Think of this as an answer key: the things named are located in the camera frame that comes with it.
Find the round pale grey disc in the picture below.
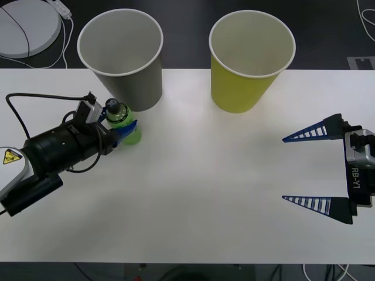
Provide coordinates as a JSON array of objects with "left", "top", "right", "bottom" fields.
[{"left": 0, "top": 0, "right": 63, "bottom": 58}]

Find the white power strip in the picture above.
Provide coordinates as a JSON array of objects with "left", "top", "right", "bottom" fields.
[{"left": 47, "top": 0, "right": 72, "bottom": 19}]

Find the white looped cable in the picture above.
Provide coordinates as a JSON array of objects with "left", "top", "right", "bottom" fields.
[{"left": 356, "top": 0, "right": 375, "bottom": 40}]

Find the yellow-green waste bin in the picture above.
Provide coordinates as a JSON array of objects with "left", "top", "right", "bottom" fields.
[{"left": 208, "top": 9, "right": 297, "bottom": 114}]

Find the green bottle with black cap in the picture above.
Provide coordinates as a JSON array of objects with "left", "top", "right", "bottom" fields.
[{"left": 104, "top": 98, "right": 143, "bottom": 146}]

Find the white cable under table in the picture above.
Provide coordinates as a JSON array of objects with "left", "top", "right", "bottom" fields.
[{"left": 301, "top": 263, "right": 352, "bottom": 281}]

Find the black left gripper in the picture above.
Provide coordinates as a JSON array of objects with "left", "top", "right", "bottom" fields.
[{"left": 84, "top": 107, "right": 139, "bottom": 159}]

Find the white power strip cable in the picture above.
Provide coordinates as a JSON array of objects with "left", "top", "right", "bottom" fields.
[{"left": 59, "top": 15, "right": 74, "bottom": 70}]

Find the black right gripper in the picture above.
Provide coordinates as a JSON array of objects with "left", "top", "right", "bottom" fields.
[{"left": 281, "top": 112, "right": 375, "bottom": 226}]

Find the grey waste bin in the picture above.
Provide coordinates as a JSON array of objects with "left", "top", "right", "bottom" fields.
[{"left": 76, "top": 8, "right": 164, "bottom": 112}]

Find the right arm with camera box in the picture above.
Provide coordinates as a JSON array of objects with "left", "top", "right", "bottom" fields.
[{"left": 343, "top": 128, "right": 375, "bottom": 171}]

